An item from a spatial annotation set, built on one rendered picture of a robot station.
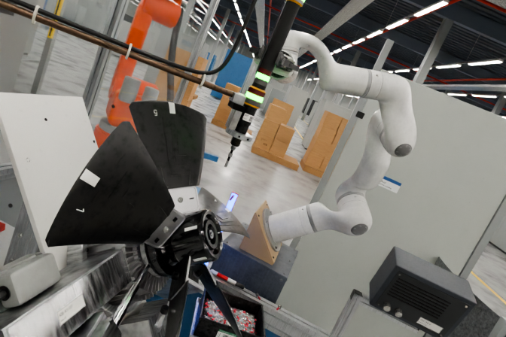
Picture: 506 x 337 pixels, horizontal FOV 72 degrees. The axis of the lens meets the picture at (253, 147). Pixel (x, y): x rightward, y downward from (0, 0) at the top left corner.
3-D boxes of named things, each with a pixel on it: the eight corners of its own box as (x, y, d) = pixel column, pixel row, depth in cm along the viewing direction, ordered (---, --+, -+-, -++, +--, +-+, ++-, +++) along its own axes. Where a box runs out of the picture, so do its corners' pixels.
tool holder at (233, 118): (222, 133, 81) (238, 94, 80) (214, 125, 88) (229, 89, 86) (254, 144, 85) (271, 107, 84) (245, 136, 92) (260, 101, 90)
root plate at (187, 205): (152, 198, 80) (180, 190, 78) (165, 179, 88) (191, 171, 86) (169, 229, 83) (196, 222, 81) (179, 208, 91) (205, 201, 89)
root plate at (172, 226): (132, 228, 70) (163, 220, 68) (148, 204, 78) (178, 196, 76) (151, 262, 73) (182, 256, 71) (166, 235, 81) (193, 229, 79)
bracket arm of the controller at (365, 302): (350, 300, 120) (354, 292, 120) (349, 296, 123) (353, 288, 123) (417, 333, 117) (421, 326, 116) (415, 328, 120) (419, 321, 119)
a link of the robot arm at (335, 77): (379, 44, 104) (280, 24, 101) (367, 98, 107) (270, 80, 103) (367, 48, 113) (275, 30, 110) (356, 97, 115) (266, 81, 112)
